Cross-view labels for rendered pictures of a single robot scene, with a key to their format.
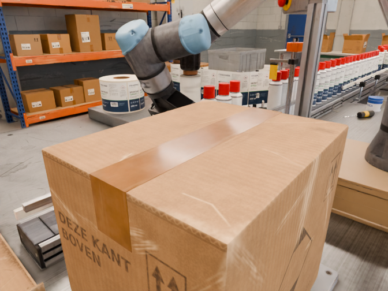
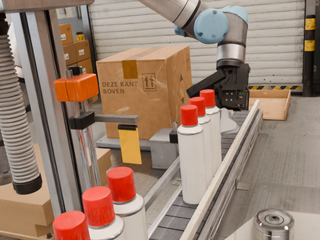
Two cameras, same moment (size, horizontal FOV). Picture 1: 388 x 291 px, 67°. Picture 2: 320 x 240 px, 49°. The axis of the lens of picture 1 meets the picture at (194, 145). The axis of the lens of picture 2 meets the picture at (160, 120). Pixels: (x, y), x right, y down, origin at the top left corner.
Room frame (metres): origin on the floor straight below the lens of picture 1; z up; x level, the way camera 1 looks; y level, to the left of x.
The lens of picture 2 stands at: (1.54, -0.39, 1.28)
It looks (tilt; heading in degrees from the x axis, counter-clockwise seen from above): 18 degrees down; 162
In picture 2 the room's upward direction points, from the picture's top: 6 degrees counter-clockwise
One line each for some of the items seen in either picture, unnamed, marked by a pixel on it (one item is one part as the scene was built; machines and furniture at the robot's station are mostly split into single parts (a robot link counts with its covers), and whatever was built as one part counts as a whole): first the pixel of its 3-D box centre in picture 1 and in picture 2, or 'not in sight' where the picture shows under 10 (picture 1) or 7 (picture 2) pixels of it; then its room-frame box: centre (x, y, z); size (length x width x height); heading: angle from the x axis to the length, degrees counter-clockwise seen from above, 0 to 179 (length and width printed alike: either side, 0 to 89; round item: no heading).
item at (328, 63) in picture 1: (324, 81); not in sight; (1.52, -0.68, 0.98); 0.05 x 0.05 x 0.20
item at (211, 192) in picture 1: (209, 226); (149, 89); (0.33, -0.02, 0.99); 0.30 x 0.24 x 0.27; 141
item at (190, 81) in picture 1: (190, 84); not in sight; (1.19, 0.01, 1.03); 0.09 x 0.09 x 0.30
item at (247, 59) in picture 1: (237, 59); not in sight; (3.35, -0.48, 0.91); 0.60 x 0.40 x 0.22; 143
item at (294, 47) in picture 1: (282, 85); (109, 176); (1.06, -0.32, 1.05); 0.10 x 0.04 x 0.33; 47
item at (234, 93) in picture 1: (233, 112); (192, 155); (0.93, -0.13, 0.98); 0.05 x 0.05 x 0.20
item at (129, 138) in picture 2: (273, 71); (129, 144); (1.08, -0.29, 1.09); 0.03 x 0.01 x 0.06; 47
